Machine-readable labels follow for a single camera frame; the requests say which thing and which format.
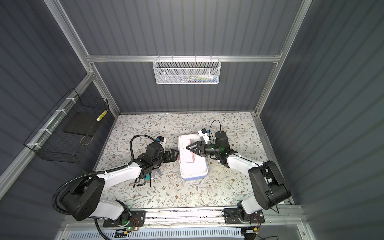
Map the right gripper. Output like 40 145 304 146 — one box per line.
187 142 222 157

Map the white blue plastic toolbox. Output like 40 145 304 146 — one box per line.
178 134 209 182

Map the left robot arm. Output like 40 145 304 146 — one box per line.
52 137 180 221

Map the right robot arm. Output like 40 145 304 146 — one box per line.
181 129 291 219

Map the black hex key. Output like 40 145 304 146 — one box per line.
133 178 146 188

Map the yellow marker in basket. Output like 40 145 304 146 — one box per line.
96 110 109 122

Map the black pad in basket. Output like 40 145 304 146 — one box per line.
63 112 101 137

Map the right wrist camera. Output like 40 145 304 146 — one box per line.
198 129 210 144

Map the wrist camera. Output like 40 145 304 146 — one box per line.
198 129 210 144
156 136 167 148

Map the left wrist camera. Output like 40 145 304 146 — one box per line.
156 136 167 148

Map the teal handled tool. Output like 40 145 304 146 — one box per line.
144 173 152 183

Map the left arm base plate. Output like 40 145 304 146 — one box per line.
103 211 147 228

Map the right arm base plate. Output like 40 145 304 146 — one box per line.
221 208 265 225

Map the white wire mesh basket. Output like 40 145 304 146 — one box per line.
153 59 222 85

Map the white perforated cable duct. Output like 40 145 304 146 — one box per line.
66 227 245 240

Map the black wire basket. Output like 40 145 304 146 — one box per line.
24 91 109 164

